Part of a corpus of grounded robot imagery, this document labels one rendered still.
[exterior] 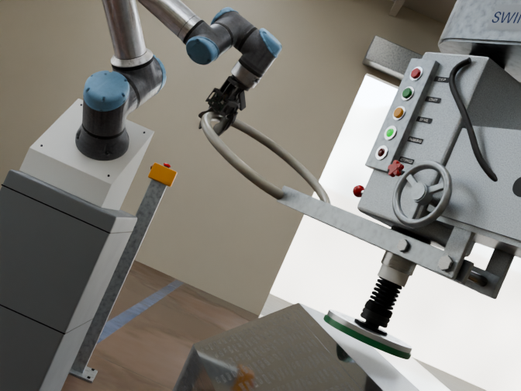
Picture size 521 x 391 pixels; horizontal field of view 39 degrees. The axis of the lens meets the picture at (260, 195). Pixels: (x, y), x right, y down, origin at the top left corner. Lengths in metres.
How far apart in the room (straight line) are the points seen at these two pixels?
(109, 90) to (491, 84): 1.31
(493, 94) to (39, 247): 1.54
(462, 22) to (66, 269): 1.48
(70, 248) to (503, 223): 1.50
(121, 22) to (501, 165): 1.45
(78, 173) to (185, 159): 6.05
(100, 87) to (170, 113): 6.20
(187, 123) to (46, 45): 1.91
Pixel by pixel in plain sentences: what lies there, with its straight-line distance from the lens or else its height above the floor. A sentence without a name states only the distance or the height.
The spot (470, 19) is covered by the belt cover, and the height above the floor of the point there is 1.65.
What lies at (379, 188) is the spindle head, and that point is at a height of 1.22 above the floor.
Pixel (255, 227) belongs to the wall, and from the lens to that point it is 8.54.
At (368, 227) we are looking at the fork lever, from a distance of 1.78.
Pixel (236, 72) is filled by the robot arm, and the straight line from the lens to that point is 2.28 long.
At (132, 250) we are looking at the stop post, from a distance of 3.60.
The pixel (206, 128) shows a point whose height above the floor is 1.21.
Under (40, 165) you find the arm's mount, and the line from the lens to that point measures 2.66.
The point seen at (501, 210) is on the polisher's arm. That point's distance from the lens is 1.53.
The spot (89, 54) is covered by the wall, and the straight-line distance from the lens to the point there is 9.01.
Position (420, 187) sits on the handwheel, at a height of 1.23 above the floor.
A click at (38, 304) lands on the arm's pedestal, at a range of 2.57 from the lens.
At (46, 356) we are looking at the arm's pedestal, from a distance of 2.58.
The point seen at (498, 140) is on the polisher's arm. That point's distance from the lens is 1.60.
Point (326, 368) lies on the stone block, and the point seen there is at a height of 0.81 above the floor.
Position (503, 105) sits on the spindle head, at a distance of 1.77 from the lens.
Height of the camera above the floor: 1.04
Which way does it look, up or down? 2 degrees up
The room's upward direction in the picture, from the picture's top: 24 degrees clockwise
